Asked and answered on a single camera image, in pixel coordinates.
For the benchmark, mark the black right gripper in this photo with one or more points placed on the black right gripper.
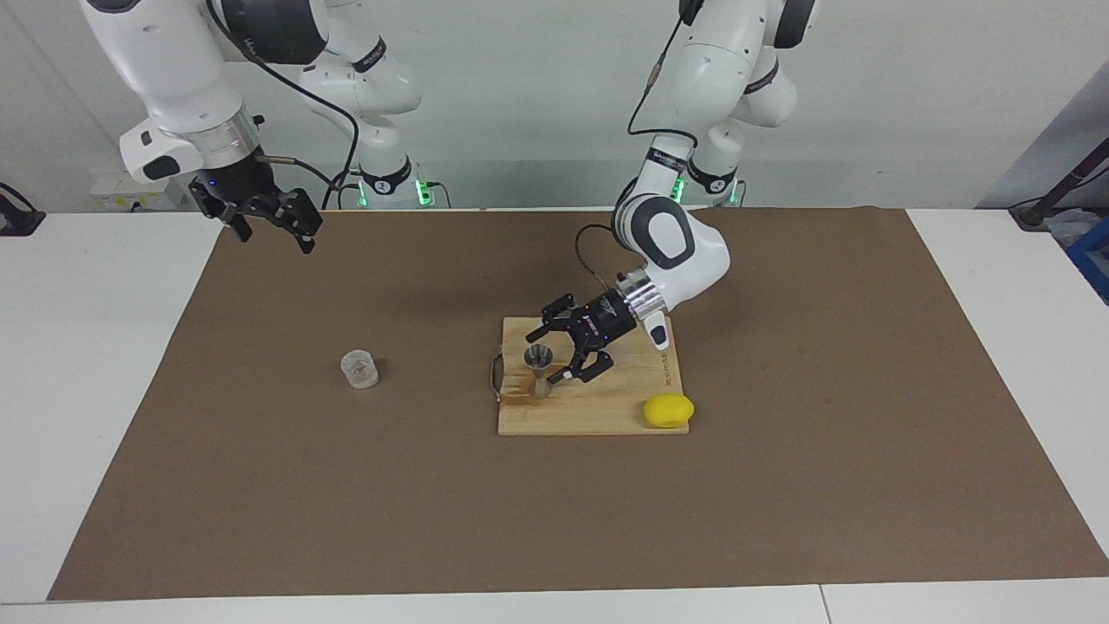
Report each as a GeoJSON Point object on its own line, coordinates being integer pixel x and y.
{"type": "Point", "coordinates": [247, 182]}

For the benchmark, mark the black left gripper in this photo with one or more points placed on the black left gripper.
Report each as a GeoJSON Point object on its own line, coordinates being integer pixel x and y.
{"type": "Point", "coordinates": [606, 321]}

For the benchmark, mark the steel double jigger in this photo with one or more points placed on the steel double jigger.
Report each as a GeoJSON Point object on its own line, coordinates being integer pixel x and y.
{"type": "Point", "coordinates": [539, 355]}

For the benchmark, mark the small clear glass cup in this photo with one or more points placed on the small clear glass cup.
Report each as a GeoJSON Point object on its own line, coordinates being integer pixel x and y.
{"type": "Point", "coordinates": [359, 371]}

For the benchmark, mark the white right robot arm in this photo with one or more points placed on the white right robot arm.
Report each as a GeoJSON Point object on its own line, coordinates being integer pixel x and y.
{"type": "Point", "coordinates": [173, 69]}

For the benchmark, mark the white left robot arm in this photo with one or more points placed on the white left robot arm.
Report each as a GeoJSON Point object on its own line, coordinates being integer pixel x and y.
{"type": "Point", "coordinates": [693, 52]}

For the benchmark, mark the bamboo cutting board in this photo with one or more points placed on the bamboo cutting board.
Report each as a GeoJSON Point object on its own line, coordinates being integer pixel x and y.
{"type": "Point", "coordinates": [624, 407]}

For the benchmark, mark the yellow lemon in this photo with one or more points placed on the yellow lemon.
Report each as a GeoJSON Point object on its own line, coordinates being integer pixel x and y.
{"type": "Point", "coordinates": [668, 411]}

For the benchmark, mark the white power strip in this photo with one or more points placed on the white power strip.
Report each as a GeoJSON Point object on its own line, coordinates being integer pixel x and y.
{"type": "Point", "coordinates": [113, 195]}

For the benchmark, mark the brown table mat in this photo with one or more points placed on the brown table mat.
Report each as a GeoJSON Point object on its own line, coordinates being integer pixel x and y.
{"type": "Point", "coordinates": [346, 485]}

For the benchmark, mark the black tripod stand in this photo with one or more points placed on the black tripod stand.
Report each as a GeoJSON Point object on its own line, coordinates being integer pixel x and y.
{"type": "Point", "coordinates": [1035, 212]}

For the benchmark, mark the clear plastic bag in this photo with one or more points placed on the clear plastic bag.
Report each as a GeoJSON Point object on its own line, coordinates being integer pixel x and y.
{"type": "Point", "coordinates": [1070, 227]}

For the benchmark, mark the blue crate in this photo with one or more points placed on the blue crate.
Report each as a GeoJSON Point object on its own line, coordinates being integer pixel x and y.
{"type": "Point", "coordinates": [1093, 251]}

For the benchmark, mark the black clamp mount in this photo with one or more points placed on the black clamp mount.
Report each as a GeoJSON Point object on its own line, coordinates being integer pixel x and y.
{"type": "Point", "coordinates": [17, 221]}

